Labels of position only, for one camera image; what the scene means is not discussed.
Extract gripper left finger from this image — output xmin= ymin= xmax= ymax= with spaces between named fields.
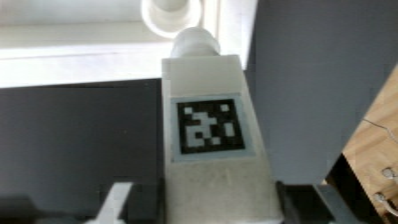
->
xmin=83 ymin=182 xmax=159 ymax=224

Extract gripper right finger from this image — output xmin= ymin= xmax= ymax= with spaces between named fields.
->
xmin=275 ymin=182 xmax=362 ymax=224

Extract white leg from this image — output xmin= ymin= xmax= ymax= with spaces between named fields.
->
xmin=161 ymin=28 xmax=282 ymax=224

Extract white square tabletop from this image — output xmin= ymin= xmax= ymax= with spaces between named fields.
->
xmin=0 ymin=0 xmax=259 ymax=88

